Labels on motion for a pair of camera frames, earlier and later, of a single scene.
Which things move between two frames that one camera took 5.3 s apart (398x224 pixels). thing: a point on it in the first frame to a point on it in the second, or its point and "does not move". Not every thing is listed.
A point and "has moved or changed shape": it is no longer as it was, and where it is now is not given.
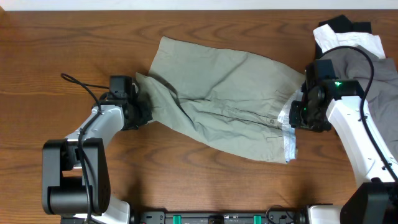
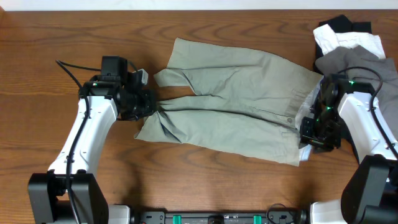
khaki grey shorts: x=232 y=98 has moved or changed shape
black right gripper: x=296 y=121 to x=308 y=137
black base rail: x=273 y=216 does not move
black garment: x=341 y=24 does not move
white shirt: x=326 y=38 does not move
